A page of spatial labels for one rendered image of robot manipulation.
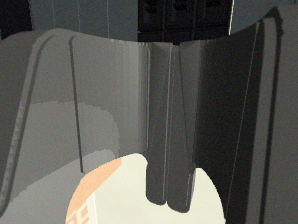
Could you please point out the black storage rack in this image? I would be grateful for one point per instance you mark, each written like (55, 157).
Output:
(134, 20)

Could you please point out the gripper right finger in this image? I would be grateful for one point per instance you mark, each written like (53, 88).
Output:
(235, 115)

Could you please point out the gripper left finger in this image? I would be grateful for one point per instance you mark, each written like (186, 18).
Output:
(72, 102)

